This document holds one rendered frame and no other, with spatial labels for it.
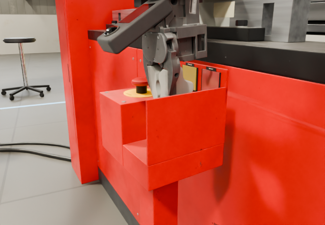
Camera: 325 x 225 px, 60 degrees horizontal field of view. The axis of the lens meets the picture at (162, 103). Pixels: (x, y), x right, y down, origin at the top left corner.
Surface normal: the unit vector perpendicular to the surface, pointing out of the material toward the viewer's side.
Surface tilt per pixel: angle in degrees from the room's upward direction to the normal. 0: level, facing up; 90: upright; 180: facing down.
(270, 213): 90
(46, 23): 90
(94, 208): 0
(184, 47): 90
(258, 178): 90
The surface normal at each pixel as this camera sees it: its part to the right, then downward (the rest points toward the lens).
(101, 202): 0.00, -0.96
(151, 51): -0.84, 0.23
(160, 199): 0.54, 0.24
